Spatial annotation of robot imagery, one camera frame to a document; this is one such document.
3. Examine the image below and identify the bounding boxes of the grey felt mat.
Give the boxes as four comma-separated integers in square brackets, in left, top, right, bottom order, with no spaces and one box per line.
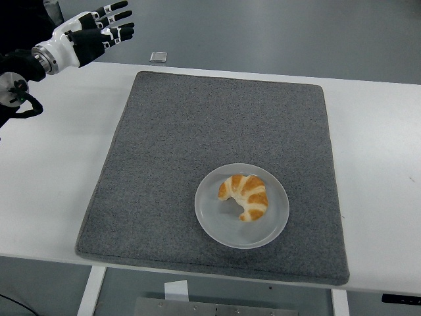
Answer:
[74,70,350,286]

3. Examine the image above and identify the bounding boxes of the dark grey bin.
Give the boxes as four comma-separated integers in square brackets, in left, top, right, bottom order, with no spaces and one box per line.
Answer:
[43,0,65,27]

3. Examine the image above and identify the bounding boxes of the black table control panel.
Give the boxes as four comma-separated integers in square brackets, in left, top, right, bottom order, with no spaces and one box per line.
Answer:
[381,292,421,304]

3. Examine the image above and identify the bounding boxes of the golden croissant bread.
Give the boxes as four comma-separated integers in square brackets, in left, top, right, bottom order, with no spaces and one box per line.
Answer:
[217,174,270,223]

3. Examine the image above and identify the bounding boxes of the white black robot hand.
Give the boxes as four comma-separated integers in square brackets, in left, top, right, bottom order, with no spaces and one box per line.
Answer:
[51,0,136,69]

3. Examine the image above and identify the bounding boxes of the white table leg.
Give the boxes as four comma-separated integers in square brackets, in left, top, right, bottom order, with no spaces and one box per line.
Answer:
[76,265,108,316]
[330,288,350,316]

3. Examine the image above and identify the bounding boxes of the round grey plate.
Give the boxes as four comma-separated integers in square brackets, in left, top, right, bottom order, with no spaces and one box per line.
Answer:
[194,163,291,250]

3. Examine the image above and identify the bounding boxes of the thin black floor cable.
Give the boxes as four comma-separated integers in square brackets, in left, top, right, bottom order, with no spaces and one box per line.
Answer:
[0,289,37,316]

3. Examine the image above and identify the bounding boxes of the grey metal plate with screws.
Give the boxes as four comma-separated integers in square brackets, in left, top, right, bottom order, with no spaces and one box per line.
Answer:
[134,297,297,316]

